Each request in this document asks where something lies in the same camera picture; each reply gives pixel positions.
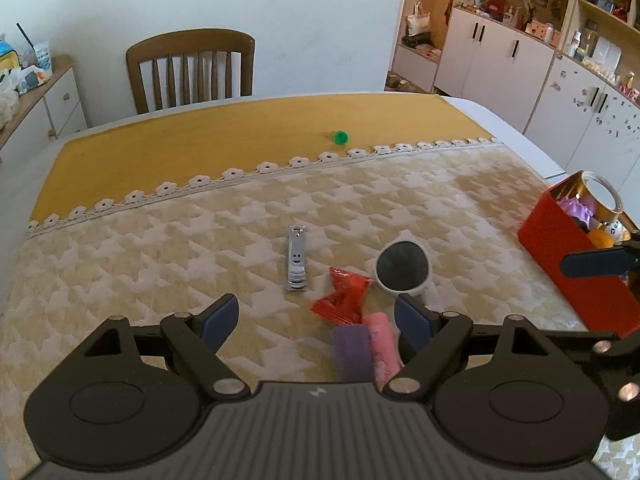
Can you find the red cap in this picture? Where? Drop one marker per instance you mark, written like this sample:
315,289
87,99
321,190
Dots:
494,5

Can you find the white and wood wall cabinet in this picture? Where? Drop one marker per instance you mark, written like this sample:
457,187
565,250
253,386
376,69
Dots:
500,55

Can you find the white sideboard with wooden top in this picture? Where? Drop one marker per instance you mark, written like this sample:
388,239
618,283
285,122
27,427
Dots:
65,105

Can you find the cream patterned table cloth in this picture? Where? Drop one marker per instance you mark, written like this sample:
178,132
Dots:
175,270

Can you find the brown slipper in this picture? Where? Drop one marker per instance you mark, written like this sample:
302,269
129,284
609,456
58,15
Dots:
398,82

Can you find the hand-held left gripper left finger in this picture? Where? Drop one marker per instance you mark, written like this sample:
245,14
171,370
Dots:
220,320

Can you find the red tin box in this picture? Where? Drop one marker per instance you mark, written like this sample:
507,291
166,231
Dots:
550,250

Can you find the yellow table mat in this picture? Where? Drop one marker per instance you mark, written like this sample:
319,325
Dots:
225,145

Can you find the small round mirror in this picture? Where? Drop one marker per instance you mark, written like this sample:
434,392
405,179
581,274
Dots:
402,267

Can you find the small green cap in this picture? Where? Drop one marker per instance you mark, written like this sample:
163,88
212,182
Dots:
340,137

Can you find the white plastic bottle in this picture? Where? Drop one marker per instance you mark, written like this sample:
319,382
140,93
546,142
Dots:
576,45

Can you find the pale plastic bag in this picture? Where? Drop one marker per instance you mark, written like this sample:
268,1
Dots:
7,102

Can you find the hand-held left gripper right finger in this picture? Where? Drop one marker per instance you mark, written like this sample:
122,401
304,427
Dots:
412,320

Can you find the packing tape roll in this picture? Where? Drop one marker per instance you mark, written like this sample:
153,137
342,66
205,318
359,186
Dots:
612,212

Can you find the white cup with blue print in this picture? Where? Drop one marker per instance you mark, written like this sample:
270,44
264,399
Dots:
44,56

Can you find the orange ball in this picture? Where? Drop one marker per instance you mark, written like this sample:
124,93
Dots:
600,240

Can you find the pink roll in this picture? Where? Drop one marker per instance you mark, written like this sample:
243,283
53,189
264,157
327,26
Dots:
382,345

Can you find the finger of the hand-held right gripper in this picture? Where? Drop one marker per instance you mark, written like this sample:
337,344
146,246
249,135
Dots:
605,346
595,262

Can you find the silver nail clipper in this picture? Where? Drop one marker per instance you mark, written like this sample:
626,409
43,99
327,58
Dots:
296,260

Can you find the yellow and blue cartoon box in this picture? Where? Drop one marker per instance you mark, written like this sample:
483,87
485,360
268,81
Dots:
9,55

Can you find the small black item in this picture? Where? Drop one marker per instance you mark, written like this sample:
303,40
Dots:
580,225

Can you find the white tote bag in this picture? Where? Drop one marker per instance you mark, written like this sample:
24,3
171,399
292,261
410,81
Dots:
417,22

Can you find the red candy wrapper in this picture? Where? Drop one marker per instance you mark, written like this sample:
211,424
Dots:
345,295

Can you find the purple block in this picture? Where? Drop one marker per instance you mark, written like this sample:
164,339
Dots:
352,352

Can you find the wooden chair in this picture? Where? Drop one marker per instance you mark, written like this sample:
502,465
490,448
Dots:
190,42

